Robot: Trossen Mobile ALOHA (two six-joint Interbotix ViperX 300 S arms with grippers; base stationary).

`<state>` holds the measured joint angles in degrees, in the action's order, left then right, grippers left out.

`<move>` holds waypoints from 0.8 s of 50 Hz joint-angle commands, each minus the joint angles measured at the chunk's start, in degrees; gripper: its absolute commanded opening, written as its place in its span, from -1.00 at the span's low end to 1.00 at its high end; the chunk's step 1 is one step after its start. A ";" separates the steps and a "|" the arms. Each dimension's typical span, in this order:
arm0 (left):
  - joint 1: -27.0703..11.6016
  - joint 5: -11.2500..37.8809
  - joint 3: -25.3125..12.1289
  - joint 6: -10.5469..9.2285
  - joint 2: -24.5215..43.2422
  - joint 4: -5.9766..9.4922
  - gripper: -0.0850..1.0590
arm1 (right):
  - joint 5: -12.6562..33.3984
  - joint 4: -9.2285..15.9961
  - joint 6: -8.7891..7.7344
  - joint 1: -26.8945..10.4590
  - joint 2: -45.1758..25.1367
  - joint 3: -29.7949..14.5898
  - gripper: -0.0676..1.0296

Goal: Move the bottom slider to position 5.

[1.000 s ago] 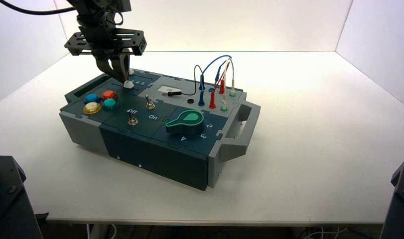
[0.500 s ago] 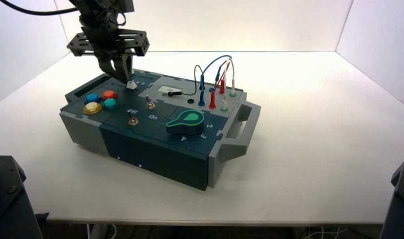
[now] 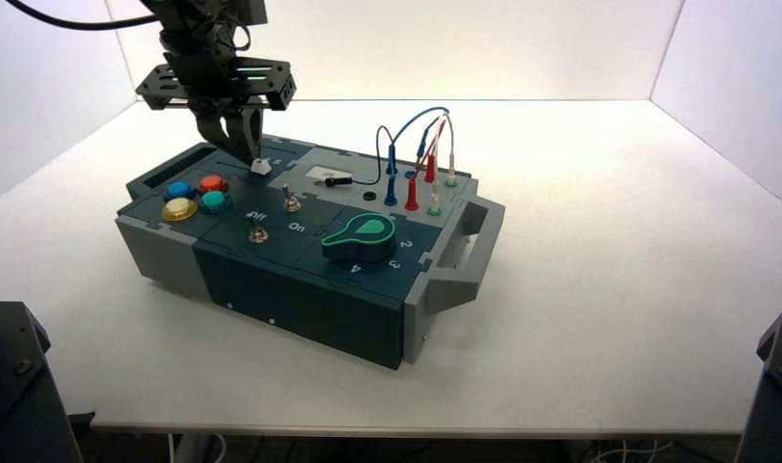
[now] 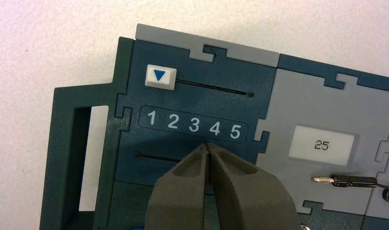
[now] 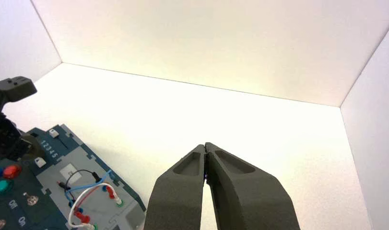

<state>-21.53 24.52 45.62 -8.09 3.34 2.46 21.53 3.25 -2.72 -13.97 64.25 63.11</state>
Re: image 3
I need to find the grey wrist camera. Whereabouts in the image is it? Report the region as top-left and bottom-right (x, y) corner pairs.
(232, 0), (269, 26)

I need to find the blue push button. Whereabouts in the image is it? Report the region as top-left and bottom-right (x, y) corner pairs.
(164, 180), (198, 203)

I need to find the dark rotary knob green top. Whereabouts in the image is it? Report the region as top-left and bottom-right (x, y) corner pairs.
(320, 212), (398, 263)

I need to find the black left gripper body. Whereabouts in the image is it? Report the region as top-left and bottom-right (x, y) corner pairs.
(134, 28), (298, 112)

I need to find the grey and teal control box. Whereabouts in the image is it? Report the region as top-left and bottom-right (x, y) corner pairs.
(115, 135), (507, 372)

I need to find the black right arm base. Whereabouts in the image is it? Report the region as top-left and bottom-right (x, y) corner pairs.
(735, 308), (782, 463)

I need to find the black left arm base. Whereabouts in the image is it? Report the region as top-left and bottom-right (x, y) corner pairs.
(0, 300), (85, 463)

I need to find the black banana plug cable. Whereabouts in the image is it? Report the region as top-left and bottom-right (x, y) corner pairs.
(313, 124), (397, 188)

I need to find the yellow push button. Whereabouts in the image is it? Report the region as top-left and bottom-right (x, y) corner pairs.
(161, 197), (200, 224)

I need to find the teal push button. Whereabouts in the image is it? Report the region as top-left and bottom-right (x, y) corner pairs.
(197, 190), (232, 215)

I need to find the white cable under table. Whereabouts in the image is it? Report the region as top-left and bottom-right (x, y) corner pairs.
(584, 439), (676, 463)
(167, 435), (229, 463)

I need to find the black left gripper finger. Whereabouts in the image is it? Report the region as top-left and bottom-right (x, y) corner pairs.
(194, 113), (256, 164)
(239, 107), (264, 162)

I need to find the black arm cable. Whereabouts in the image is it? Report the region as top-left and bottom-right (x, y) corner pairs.
(6, 0), (163, 32)

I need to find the red banana plug cable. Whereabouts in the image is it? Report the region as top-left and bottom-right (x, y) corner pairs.
(404, 118), (446, 212)

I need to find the white banana plug cable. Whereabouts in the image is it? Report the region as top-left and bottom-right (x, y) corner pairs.
(428, 115), (460, 217)

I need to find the blue banana plug cable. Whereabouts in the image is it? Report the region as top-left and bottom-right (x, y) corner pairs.
(384, 106), (449, 207)

